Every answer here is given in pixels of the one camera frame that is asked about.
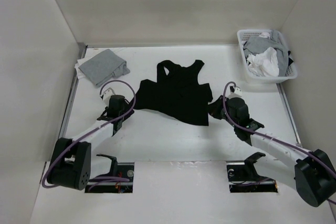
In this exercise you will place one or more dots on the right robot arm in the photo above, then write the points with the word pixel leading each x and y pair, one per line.
pixel 310 173

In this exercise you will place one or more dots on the grey garment in basket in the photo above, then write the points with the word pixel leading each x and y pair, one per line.
pixel 257 45

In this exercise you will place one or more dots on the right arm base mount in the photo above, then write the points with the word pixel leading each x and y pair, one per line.
pixel 243 177

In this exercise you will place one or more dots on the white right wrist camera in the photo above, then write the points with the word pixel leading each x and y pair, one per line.
pixel 235 92

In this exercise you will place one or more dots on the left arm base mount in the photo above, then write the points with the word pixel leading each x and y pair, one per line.
pixel 108 176

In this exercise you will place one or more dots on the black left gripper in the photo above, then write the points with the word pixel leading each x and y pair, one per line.
pixel 127 109

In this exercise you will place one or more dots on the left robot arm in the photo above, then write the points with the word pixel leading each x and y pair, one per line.
pixel 72 165

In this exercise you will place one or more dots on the black tank top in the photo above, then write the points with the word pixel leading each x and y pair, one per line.
pixel 176 93

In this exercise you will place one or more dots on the folded grey tank top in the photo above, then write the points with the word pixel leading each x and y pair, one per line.
pixel 103 66

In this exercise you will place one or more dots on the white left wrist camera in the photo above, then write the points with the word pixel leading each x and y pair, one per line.
pixel 107 94

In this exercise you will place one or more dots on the pink white garment in basket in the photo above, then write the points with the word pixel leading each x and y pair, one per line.
pixel 265 35

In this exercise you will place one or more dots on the black garment in basket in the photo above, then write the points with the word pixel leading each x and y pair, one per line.
pixel 290 60

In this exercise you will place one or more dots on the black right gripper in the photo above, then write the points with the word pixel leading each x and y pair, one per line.
pixel 214 107

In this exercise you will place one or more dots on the folded white tank top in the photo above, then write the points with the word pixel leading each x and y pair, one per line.
pixel 79 73

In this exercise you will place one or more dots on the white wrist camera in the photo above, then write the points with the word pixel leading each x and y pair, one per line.
pixel 107 94
pixel 235 92

